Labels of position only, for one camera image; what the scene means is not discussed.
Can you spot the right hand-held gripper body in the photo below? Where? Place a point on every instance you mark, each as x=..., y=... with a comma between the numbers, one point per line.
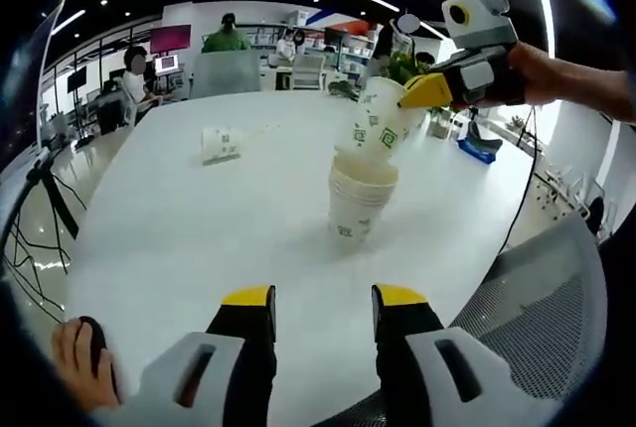
x=479, y=20

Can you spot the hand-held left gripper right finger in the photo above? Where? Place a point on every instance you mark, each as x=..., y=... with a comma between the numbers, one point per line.
x=402, y=352

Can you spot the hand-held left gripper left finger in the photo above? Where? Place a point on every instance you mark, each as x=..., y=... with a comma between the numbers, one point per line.
x=248, y=357

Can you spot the green-print paper cup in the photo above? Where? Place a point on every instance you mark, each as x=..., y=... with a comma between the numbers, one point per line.
x=372, y=119

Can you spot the nested stack of paper cups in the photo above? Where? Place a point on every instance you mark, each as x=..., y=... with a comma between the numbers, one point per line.
x=355, y=208

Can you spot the cluster of white paper cups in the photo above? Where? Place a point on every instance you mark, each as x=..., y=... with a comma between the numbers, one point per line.
x=221, y=146

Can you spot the person's right hand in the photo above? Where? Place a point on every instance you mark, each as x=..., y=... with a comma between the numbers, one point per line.
x=534, y=77

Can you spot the small glass jar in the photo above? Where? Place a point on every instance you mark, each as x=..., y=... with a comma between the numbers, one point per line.
x=439, y=126

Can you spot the green potted plant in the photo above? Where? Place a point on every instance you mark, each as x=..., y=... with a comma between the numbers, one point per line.
x=402, y=63

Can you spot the blue box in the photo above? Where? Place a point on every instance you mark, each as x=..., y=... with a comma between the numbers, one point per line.
x=479, y=146

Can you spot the white office chair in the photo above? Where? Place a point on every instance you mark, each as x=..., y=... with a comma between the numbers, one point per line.
x=308, y=72
x=126, y=101

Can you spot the grey mesh office chair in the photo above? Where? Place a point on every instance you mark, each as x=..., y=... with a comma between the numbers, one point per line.
x=536, y=318

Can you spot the black handheld object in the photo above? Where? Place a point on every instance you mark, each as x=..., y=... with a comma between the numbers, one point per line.
x=97, y=342

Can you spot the grey panel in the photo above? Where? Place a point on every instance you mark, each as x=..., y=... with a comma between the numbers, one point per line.
x=226, y=74

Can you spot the black tripod stand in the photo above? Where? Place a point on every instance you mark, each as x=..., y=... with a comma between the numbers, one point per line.
x=62, y=208

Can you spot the small desk monitor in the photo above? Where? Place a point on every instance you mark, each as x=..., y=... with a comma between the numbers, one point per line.
x=167, y=64

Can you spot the large monitor screen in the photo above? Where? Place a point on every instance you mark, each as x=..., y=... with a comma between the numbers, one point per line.
x=42, y=99

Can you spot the pink wall screen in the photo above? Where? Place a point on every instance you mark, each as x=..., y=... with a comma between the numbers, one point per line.
x=171, y=39

